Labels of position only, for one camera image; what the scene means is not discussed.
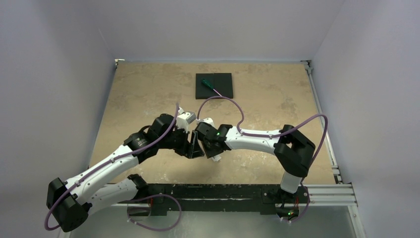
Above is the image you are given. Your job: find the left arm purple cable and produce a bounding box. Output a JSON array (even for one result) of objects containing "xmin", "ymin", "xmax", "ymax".
[{"xmin": 44, "ymin": 102, "xmax": 180, "ymax": 231}]

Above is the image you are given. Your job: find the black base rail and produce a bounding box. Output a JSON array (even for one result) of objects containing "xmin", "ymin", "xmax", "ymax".
[{"xmin": 141, "ymin": 183, "xmax": 309, "ymax": 216}]

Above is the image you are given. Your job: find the white remote control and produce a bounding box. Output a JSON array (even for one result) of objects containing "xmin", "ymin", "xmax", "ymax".
[{"xmin": 211, "ymin": 155, "xmax": 221, "ymax": 162}]

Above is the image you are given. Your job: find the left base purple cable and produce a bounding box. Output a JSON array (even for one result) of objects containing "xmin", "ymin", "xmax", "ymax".
[{"xmin": 126, "ymin": 193, "xmax": 183, "ymax": 232}]

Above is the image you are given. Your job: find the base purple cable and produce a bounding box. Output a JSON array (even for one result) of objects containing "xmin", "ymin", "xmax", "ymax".
[
  {"xmin": 279, "ymin": 185, "xmax": 312, "ymax": 224},
  {"xmin": 126, "ymin": 193, "xmax": 183, "ymax": 232}
]

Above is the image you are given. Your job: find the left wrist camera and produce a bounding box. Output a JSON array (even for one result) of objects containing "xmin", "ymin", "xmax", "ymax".
[{"xmin": 176, "ymin": 112, "xmax": 197, "ymax": 131}]

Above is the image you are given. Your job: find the aluminium frame rail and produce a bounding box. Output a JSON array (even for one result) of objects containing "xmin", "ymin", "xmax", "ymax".
[{"xmin": 301, "ymin": 60, "xmax": 342, "ymax": 183}]

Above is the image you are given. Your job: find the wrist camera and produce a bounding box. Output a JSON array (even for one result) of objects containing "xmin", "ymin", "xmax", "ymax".
[
  {"xmin": 196, "ymin": 118, "xmax": 214, "ymax": 127},
  {"xmin": 176, "ymin": 112, "xmax": 197, "ymax": 131}
]

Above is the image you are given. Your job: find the green handled screwdriver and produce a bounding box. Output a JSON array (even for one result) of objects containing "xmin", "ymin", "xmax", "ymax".
[{"xmin": 201, "ymin": 78, "xmax": 222, "ymax": 96}]

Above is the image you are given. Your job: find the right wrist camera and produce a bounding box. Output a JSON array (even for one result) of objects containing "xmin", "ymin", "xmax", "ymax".
[{"xmin": 196, "ymin": 118, "xmax": 214, "ymax": 127}]

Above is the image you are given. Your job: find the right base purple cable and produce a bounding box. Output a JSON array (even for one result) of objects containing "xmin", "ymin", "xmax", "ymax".
[{"xmin": 279, "ymin": 185, "xmax": 312, "ymax": 224}]

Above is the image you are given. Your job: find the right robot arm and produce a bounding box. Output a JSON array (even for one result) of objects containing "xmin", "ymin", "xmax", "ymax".
[{"xmin": 194, "ymin": 121, "xmax": 315, "ymax": 202}]

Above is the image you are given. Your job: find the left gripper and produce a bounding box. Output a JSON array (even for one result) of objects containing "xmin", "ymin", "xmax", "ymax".
[{"xmin": 158, "ymin": 124, "xmax": 204, "ymax": 158}]

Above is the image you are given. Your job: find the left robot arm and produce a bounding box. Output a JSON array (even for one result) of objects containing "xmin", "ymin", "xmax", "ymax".
[{"xmin": 44, "ymin": 109, "xmax": 204, "ymax": 232}]

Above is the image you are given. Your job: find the black foam pad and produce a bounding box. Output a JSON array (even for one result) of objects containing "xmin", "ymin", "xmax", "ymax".
[{"xmin": 195, "ymin": 73, "xmax": 234, "ymax": 99}]

